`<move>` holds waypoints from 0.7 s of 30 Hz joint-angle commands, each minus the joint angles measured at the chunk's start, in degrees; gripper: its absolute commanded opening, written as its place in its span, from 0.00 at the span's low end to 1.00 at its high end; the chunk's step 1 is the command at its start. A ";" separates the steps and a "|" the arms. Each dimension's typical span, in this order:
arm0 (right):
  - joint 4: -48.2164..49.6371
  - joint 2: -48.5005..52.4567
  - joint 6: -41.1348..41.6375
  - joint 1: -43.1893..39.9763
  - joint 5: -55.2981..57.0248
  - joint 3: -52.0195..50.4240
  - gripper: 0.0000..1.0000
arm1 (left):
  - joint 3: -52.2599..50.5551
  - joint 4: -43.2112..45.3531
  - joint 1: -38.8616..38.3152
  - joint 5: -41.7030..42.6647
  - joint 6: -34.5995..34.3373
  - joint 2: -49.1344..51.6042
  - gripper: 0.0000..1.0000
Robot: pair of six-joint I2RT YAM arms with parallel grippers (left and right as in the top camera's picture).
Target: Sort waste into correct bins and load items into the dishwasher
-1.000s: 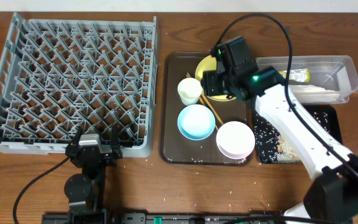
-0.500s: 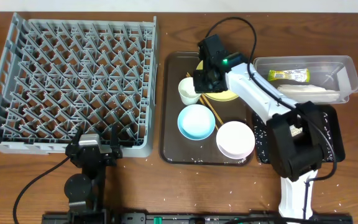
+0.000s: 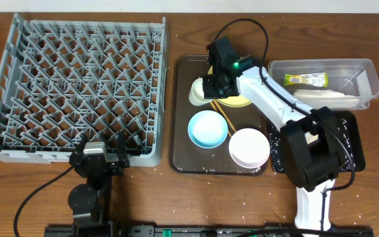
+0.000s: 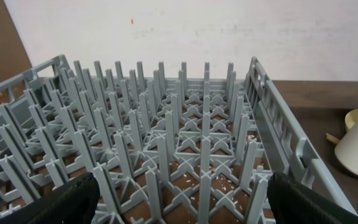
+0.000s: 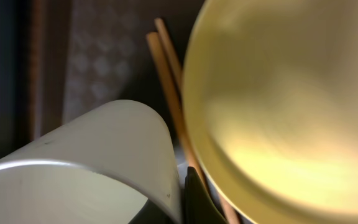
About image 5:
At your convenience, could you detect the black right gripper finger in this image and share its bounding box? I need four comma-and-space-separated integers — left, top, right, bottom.
129, 167, 226, 224

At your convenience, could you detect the white plastic cup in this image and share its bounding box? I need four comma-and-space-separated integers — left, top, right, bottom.
0, 100, 183, 223

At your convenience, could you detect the yellow plastic plate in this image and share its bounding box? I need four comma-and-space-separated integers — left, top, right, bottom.
183, 0, 358, 223

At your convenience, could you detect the wooden chopstick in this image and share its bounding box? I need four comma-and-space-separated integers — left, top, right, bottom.
154, 18, 182, 93
146, 32, 240, 223

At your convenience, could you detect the dark brown serving tray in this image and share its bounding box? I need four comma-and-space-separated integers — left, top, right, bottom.
0, 0, 203, 158

